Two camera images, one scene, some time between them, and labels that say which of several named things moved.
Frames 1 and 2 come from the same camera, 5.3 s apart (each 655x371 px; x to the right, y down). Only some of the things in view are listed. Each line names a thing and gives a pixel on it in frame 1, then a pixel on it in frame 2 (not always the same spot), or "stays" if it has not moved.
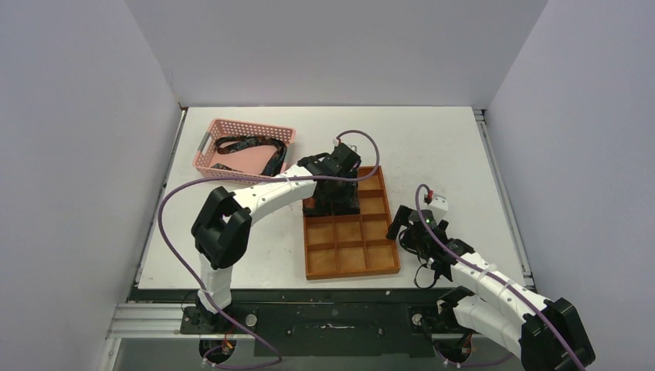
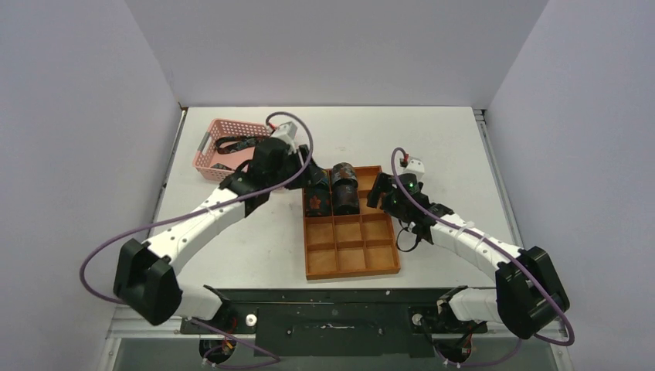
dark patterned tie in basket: [239, 144] stays
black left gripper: [353, 173] -> [310, 176]
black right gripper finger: [401, 219] -> [381, 184]
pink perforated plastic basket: [233, 148] stays
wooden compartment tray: [353, 245] stays
